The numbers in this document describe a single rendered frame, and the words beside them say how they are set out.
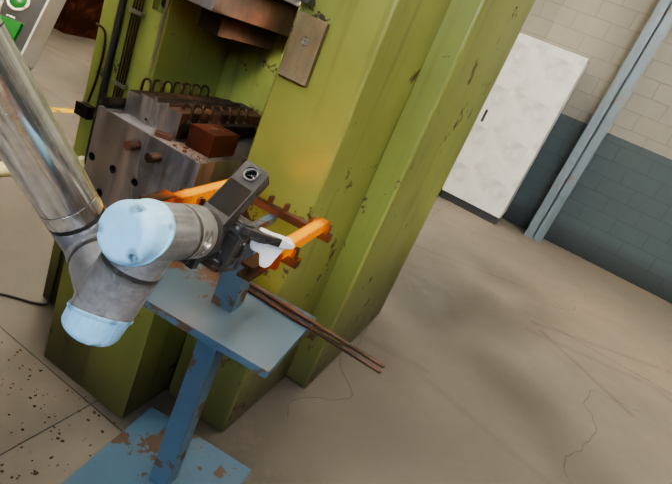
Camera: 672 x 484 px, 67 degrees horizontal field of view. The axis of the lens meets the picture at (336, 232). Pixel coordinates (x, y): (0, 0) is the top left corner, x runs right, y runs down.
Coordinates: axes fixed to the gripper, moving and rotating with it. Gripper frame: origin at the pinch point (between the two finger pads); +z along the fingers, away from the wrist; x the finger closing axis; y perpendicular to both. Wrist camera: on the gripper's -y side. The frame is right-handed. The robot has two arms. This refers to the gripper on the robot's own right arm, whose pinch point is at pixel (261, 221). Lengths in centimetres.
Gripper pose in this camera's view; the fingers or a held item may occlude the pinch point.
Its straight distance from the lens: 89.6
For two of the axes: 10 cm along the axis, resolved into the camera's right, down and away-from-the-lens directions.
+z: 2.6, 0.0, 9.7
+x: 8.4, 5.0, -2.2
